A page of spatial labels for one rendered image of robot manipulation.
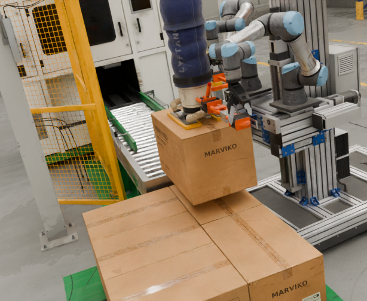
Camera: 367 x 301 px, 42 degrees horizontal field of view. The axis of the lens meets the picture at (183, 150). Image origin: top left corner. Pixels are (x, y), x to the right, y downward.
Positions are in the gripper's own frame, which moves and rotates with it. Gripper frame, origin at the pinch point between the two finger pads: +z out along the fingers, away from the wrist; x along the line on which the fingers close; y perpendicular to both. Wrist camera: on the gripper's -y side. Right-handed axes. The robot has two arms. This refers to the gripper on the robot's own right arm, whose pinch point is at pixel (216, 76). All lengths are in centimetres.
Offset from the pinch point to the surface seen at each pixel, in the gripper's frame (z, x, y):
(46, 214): 94, -131, -77
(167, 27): -41, -37, 34
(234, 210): 66, -22, 54
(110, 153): 61, -69, -83
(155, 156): 67, -38, -64
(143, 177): 61, -58, -18
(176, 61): -22, -35, 34
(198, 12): -45, -20, 39
